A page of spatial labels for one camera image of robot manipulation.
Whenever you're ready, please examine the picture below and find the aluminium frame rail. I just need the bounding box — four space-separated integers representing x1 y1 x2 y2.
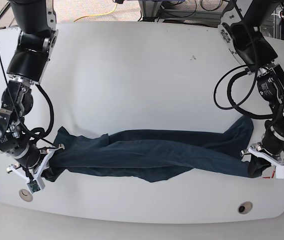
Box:
159 9 222 24

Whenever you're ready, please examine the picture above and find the left table grommet hole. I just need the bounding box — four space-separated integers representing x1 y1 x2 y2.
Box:
19 189 33 203

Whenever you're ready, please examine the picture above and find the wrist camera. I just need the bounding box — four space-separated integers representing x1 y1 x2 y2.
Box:
27 178 45 194
275 165 284 179

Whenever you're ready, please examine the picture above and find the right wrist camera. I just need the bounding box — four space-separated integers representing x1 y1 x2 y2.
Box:
27 178 45 194

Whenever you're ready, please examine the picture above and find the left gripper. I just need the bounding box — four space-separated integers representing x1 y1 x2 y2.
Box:
240 126 284 178

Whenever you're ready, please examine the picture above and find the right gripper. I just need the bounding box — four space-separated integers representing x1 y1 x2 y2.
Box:
6 143 65 184

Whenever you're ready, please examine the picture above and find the dark blue t-shirt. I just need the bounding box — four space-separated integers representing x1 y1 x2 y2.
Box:
40 117 272 183

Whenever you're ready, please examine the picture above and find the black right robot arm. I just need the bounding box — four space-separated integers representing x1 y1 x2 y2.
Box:
0 0 64 193

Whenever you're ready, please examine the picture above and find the right table grommet hole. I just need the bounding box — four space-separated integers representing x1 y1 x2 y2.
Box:
237 201 253 215

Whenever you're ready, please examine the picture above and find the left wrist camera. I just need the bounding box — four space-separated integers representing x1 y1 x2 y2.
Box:
275 165 284 179

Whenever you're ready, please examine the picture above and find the yellow cable on floor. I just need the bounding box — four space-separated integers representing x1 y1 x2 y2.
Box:
73 1 119 23

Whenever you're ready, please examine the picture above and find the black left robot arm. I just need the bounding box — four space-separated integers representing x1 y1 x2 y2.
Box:
218 0 284 179

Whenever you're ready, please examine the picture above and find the table grommet hole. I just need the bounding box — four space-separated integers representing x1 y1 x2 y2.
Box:
237 201 253 215
19 189 33 203

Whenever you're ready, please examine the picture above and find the red tape rectangle marking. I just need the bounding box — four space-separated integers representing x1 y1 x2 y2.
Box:
261 168 275 179

